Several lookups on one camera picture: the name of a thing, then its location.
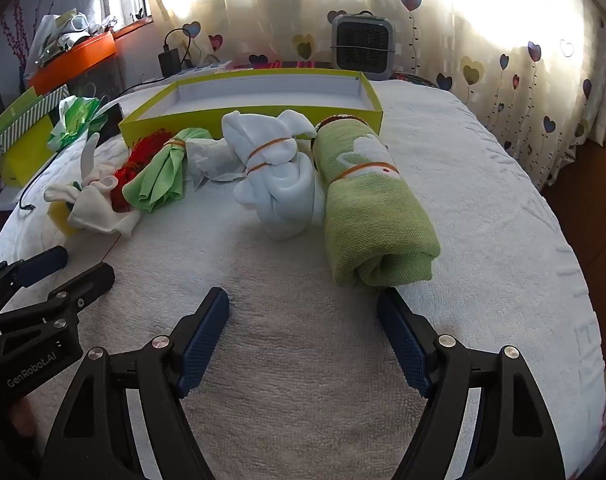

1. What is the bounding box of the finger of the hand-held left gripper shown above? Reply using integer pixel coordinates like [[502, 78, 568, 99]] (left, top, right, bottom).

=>
[[0, 246, 68, 306], [0, 262, 116, 333]]

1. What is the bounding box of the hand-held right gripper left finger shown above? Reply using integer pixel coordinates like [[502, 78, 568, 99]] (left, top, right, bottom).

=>
[[40, 287, 231, 480]]

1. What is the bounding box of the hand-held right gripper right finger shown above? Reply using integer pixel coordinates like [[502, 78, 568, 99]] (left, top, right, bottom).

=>
[[377, 288, 566, 480]]

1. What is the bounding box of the yellow sponge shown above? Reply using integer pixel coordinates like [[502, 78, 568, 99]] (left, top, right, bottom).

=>
[[49, 200, 78, 236]]

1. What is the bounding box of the white socks bundle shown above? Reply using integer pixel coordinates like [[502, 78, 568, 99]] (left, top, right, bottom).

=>
[[44, 132, 142, 237]]

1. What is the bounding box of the small green cloth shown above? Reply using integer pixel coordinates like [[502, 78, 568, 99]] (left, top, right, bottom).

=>
[[122, 127, 214, 213]]

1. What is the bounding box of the red tassel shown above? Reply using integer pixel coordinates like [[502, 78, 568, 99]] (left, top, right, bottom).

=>
[[110, 130, 176, 211]]

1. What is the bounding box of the green towel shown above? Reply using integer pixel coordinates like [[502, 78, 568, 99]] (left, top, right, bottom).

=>
[[313, 116, 442, 288]]

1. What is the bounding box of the white mesh sachet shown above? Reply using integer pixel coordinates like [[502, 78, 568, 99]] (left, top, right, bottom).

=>
[[185, 139, 246, 192]]

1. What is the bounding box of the white towel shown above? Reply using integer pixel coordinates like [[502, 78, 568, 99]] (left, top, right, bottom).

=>
[[222, 109, 328, 242]]

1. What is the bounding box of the yellow-green cardboard box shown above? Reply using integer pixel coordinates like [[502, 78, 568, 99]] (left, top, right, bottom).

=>
[[119, 69, 384, 151]]

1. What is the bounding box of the person's left hand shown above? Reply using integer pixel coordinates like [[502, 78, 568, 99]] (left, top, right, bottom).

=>
[[10, 396, 36, 438]]

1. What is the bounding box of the striped green box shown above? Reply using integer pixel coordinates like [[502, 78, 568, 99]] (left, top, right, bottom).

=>
[[0, 85, 71, 188]]

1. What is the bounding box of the green plastic bag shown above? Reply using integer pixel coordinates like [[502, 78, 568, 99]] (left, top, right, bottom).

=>
[[47, 95, 108, 153]]

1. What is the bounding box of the light green box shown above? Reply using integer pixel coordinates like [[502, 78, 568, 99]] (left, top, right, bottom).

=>
[[0, 86, 37, 134]]

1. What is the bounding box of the orange tray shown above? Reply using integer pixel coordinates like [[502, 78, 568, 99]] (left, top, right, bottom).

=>
[[27, 31, 118, 96]]

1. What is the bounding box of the crumpled white packaging pile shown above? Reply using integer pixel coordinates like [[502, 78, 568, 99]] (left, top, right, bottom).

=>
[[25, 7, 116, 66]]

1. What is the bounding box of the black charger adapter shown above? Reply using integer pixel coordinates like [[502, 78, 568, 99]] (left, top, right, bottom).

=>
[[158, 27, 194, 76]]

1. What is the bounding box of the white power strip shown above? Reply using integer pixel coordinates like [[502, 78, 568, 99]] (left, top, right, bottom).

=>
[[183, 60, 234, 77]]

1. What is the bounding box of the orange window ledge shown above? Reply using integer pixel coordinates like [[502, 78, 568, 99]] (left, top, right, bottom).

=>
[[113, 16, 154, 37]]

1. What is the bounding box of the plaid cloth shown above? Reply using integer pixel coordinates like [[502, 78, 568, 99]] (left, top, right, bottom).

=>
[[233, 60, 434, 86]]

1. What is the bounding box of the grey portable fan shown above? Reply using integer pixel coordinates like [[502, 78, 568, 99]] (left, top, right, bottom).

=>
[[331, 11, 398, 82]]

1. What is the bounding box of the heart print curtain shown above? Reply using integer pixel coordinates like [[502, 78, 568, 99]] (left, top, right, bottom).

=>
[[143, 0, 606, 191]]

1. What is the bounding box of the black cable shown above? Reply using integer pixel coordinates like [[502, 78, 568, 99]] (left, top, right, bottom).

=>
[[17, 76, 164, 212]]

